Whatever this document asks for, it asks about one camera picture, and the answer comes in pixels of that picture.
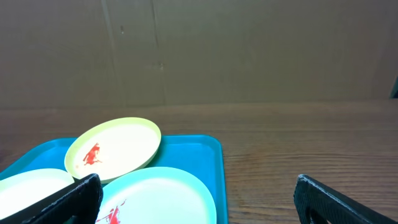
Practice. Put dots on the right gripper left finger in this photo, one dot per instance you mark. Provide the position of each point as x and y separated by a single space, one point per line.
77 203

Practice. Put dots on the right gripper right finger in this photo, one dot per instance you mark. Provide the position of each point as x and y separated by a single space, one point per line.
317 203

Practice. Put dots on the green-rimmed plate top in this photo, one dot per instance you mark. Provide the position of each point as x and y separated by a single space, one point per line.
113 148

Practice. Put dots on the green-rimmed plate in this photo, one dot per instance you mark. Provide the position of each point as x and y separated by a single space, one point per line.
23 190
113 148

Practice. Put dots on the light blue plate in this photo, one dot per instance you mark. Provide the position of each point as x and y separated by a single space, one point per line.
157 195

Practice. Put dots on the teal plastic tray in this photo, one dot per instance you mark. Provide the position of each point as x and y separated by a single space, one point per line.
198 154

